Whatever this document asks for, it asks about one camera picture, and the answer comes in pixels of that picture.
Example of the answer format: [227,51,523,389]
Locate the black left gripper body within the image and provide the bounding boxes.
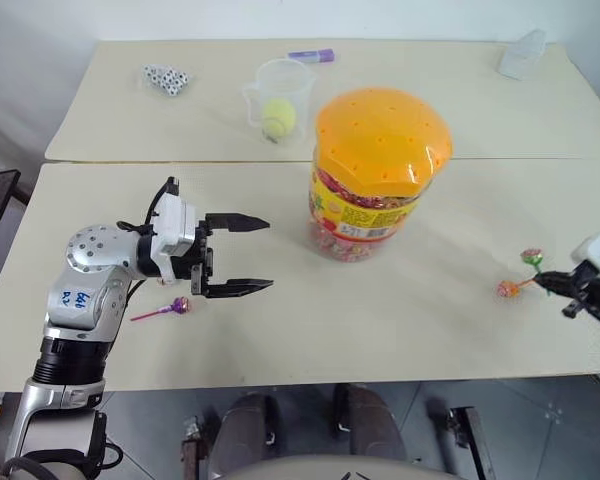
[189,219,218,299]

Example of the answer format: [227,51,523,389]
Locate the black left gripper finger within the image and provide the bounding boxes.
[202,277,276,301]
[204,211,272,237]

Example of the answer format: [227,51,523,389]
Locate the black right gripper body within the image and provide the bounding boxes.
[576,259,600,315]

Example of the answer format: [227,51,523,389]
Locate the orange lollipop with orange stick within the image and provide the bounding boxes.
[496,277,539,302]

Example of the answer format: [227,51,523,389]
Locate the clear plastic lollipop jar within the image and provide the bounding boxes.
[306,162,425,264]

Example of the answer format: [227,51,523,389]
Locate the orange perforated jar lid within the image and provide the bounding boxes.
[313,87,454,202]

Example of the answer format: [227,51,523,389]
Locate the green lollipop with green stick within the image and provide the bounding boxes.
[520,247,552,297]

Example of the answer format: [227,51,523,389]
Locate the purple lollipop with pink stick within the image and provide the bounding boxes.
[129,296,196,323]

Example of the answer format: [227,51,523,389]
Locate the yellow tennis ball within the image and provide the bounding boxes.
[261,97,298,139]

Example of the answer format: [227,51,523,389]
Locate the dark rounded shape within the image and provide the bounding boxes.
[333,382,407,462]
[213,391,283,464]

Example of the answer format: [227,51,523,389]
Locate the clear plastic measuring cup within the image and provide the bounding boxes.
[242,57,316,147]

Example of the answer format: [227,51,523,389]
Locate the pack of white dice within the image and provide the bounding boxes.
[141,63,191,98]

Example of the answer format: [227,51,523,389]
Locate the dark metal table leg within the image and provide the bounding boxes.
[445,405,497,480]

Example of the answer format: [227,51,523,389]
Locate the rusty metal table leg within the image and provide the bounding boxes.
[180,415,212,480]

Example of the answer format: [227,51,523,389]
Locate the purple glue stick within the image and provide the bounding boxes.
[287,47,337,64]

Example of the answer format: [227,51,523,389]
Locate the clear plastic box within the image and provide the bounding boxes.
[496,28,550,82]

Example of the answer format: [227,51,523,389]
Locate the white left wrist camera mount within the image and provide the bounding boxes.
[148,191,202,287]

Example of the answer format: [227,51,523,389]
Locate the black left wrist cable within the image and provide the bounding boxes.
[115,175,184,237]

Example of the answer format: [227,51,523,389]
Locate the black left shoulder cable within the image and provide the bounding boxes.
[1,409,125,480]

